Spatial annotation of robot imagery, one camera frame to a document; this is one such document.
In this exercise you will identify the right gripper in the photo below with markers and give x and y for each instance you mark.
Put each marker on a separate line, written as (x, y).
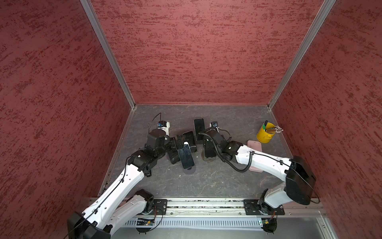
(204, 138)

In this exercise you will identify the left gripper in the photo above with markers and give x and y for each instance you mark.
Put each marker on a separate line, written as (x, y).
(174, 147)

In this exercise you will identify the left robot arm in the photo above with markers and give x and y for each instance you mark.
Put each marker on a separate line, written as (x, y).
(104, 217)

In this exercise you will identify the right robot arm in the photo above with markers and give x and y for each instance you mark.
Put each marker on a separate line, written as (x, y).
(297, 178)

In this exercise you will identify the white edged phone front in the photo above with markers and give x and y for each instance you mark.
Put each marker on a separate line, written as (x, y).
(186, 157)

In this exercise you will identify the wooden base grey phone stand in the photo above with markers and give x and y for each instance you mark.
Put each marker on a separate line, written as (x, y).
(208, 156)

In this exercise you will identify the round base phone stand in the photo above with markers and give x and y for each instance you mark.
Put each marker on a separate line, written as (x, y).
(190, 170)

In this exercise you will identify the yellow metal bucket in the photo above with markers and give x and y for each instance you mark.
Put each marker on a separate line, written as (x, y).
(264, 137)

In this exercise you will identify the green capped marker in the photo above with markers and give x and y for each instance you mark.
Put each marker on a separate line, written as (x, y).
(265, 125)

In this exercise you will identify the bundle of coloured pencils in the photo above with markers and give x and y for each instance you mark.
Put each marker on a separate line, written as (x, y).
(274, 130)

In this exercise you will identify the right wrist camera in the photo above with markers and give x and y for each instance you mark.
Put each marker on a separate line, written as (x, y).
(214, 124)

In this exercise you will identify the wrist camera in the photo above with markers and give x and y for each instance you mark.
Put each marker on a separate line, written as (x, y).
(164, 125)
(214, 124)

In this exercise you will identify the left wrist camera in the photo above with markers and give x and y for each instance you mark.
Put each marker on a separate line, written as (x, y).
(164, 125)

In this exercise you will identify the aluminium front rail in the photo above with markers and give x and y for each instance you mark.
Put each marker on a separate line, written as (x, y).
(232, 207)

